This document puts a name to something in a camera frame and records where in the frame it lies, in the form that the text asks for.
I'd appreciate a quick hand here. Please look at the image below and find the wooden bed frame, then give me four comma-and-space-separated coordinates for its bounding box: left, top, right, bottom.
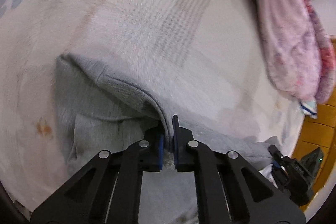
292, 92, 335, 198

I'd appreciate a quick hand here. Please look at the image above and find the teal striped pillow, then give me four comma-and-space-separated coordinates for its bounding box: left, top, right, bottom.
299, 100, 317, 119

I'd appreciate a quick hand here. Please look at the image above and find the white patterned bed sheet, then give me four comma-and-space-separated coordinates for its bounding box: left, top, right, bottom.
1, 0, 303, 210

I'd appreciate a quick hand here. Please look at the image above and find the grey knit sweater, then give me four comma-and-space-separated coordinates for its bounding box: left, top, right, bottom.
54, 54, 279, 223

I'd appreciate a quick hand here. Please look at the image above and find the purple floral quilt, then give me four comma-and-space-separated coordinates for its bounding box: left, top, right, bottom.
255, 0, 335, 103

